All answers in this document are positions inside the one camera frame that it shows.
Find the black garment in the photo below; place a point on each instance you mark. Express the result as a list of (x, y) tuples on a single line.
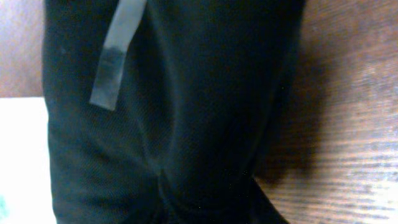
[(159, 110)]

